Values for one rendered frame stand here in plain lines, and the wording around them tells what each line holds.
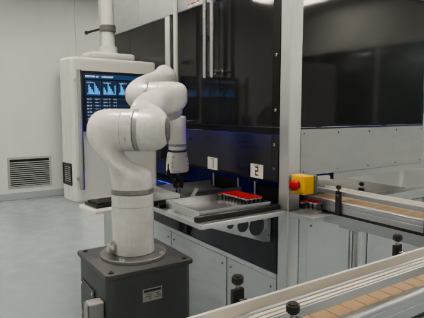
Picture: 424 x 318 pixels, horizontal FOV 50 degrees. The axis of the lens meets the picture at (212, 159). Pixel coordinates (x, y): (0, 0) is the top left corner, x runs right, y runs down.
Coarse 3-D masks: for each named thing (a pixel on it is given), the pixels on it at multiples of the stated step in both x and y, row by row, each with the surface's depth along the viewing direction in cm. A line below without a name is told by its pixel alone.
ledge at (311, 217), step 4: (292, 212) 177; (296, 212) 177; (292, 216) 177; (296, 216) 175; (300, 216) 173; (304, 216) 171; (308, 216) 170; (312, 216) 170; (316, 216) 170; (320, 216) 170; (324, 216) 171; (328, 216) 172; (332, 216) 173; (304, 220) 171; (308, 220) 170; (312, 220) 168; (316, 220) 169; (320, 220) 170; (324, 220) 171
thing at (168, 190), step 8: (168, 184) 223; (184, 184) 228; (192, 184) 231; (200, 184) 233; (208, 184) 236; (160, 192) 212; (168, 192) 206; (176, 192) 200; (184, 192) 218; (200, 192) 203; (208, 192) 206; (216, 192) 208
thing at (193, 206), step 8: (168, 200) 185; (176, 200) 187; (184, 200) 189; (192, 200) 191; (200, 200) 193; (208, 200) 196; (216, 200) 198; (168, 208) 183; (176, 208) 177; (184, 208) 172; (192, 208) 183; (200, 208) 183; (208, 208) 183; (216, 208) 183; (224, 208) 169; (232, 208) 171; (240, 208) 173; (192, 216) 167
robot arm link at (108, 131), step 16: (96, 112) 126; (112, 112) 124; (128, 112) 124; (96, 128) 123; (112, 128) 122; (128, 128) 122; (96, 144) 123; (112, 144) 123; (128, 144) 123; (112, 160) 123; (128, 160) 128; (112, 176) 125; (128, 176) 123; (144, 176) 125; (112, 192) 126; (128, 192) 123; (144, 192) 125
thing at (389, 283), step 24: (384, 264) 94; (408, 264) 102; (240, 288) 77; (288, 288) 79; (312, 288) 82; (336, 288) 88; (360, 288) 79; (384, 288) 89; (408, 288) 89; (216, 312) 70; (240, 312) 73; (264, 312) 78; (288, 312) 65; (312, 312) 73; (336, 312) 78; (360, 312) 77; (384, 312) 80; (408, 312) 84
